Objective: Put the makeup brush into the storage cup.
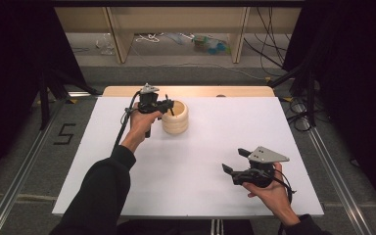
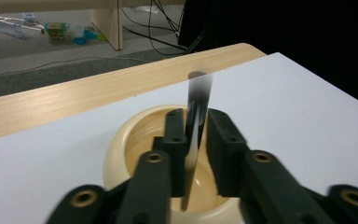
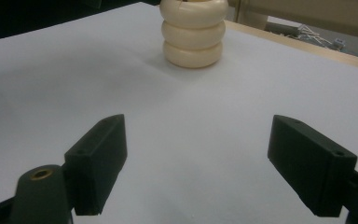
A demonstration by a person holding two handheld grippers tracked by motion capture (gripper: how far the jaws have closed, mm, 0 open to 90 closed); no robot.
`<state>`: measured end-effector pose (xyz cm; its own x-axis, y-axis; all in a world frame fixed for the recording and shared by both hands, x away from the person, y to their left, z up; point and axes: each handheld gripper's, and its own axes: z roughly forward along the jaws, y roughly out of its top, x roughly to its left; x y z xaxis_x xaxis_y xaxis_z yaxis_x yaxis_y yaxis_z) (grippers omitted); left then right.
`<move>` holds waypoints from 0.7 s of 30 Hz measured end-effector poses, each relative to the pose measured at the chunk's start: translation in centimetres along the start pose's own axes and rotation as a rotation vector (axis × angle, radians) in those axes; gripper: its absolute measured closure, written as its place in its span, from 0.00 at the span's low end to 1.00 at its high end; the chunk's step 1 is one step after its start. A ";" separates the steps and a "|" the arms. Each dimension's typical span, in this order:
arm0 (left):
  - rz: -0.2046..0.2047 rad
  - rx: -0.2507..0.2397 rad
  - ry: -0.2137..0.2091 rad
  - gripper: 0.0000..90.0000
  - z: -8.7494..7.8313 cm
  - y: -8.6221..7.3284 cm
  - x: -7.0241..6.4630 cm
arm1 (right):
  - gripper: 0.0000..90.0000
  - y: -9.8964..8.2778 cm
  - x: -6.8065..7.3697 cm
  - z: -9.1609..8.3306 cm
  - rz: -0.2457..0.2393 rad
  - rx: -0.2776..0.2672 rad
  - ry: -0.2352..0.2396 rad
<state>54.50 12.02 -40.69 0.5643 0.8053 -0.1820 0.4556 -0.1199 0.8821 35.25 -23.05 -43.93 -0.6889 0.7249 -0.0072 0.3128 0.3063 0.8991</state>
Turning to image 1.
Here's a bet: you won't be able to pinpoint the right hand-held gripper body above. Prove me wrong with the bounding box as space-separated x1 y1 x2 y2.
231 145 291 189

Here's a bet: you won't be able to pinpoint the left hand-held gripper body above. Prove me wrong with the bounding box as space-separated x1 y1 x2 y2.
137 82 165 116

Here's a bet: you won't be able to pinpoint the cream ribbed cup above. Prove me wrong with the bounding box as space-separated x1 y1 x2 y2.
161 99 190 136

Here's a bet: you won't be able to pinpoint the person's left hand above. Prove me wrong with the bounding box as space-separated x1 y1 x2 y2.
120 102 165 154

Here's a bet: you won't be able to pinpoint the person's right hand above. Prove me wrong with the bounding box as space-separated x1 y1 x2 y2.
242 162 302 227

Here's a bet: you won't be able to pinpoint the metal table leg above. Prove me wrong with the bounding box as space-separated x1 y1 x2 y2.
211 218 225 235

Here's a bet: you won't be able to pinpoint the colourful plastic bag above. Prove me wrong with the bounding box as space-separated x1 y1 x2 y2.
192 33 232 56

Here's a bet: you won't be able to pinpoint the black metal stand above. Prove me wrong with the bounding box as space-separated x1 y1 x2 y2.
38 67 100 132
266 62 318 128

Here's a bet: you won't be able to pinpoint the black curtain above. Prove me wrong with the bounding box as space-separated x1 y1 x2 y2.
0 0 87 189
282 0 376 216

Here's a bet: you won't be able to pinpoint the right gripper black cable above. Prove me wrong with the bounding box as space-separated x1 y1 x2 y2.
270 169 298 206

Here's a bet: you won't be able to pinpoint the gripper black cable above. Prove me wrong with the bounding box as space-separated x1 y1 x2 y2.
270 169 298 206
112 90 143 152

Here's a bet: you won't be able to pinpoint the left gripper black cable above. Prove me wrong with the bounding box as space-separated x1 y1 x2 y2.
112 90 143 152

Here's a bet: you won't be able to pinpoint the white rope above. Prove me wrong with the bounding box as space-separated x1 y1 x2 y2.
134 32 165 44

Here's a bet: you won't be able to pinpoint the coiled black floor cables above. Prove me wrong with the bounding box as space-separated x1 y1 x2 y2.
284 100 313 133

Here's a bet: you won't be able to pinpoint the aluminium floor rail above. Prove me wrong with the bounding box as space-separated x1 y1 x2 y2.
303 125 375 235
0 97 67 235

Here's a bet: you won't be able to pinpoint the light wooden furniture frame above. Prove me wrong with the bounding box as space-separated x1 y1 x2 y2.
54 6 304 65

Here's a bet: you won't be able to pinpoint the hanging black cable bundle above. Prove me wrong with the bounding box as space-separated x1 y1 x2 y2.
243 6 292 78

